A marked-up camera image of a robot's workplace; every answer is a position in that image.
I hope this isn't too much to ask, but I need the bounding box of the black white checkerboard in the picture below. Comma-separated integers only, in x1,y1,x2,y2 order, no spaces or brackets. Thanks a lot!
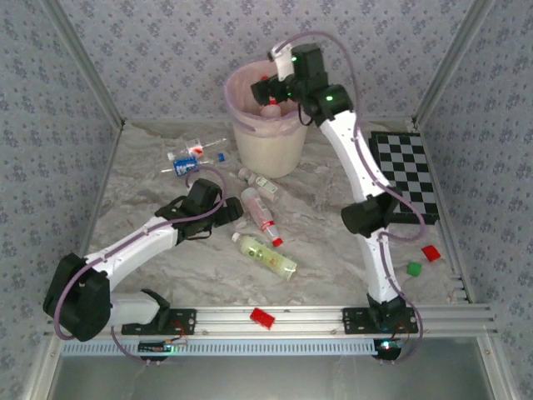
368,131,441,227

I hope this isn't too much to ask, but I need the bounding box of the grey metal panel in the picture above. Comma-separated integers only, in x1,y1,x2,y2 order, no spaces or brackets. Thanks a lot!
45,337,501,400

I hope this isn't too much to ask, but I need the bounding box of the bottle green white label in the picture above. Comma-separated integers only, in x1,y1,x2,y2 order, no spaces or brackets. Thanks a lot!
254,175,279,202

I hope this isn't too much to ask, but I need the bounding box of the round black controller board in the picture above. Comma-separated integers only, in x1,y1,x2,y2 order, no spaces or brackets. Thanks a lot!
373,337,404,361

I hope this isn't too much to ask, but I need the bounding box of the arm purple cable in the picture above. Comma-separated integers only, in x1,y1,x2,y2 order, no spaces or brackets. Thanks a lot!
270,29,426,366
52,166,228,367

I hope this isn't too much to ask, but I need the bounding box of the long red block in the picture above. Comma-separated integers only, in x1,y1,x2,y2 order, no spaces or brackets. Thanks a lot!
249,307,276,331

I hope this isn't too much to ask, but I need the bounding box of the long black controller board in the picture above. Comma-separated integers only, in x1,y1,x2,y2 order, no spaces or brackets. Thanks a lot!
138,339,188,355

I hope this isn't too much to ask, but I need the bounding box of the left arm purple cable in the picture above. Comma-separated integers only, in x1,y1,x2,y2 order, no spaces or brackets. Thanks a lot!
52,166,228,367

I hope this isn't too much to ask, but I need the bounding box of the aluminium side frame rail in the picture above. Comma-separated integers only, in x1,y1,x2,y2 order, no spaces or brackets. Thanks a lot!
18,120,126,400
416,120,524,400

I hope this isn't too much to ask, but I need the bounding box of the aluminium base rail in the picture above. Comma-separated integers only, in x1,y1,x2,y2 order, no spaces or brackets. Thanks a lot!
41,303,499,338

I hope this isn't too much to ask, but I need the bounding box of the thin red wire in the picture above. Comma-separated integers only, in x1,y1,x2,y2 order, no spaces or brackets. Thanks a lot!
389,321,412,343
168,319,189,346

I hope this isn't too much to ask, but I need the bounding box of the pink plastic bin liner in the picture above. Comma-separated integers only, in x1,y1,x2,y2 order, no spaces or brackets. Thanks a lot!
223,57,311,137

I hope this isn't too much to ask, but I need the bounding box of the yellow-green bottle white cap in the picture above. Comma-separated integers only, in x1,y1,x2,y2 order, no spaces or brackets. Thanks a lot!
231,232,299,281

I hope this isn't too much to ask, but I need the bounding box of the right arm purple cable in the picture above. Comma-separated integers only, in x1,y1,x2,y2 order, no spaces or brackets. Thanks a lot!
270,29,426,366

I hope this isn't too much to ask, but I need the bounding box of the aluminium frame post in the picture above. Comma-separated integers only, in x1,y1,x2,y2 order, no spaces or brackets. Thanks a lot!
411,0,499,126
39,0,126,128

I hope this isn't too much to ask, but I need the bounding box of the marble pattern table cover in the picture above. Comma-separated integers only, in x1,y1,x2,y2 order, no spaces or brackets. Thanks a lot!
81,118,471,308

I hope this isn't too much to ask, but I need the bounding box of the crushed bottle blue label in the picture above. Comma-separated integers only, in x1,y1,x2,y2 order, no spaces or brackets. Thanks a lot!
161,152,227,176

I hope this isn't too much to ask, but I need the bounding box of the pink bottle red cap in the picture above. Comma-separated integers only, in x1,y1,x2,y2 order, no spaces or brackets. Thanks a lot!
240,187,284,248

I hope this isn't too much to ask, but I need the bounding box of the cream plastic waste bin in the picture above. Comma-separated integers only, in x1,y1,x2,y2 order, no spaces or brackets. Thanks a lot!
224,57,311,178

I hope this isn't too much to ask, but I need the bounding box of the slotted grey cable duct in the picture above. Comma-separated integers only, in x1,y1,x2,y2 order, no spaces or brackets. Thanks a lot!
62,336,401,358

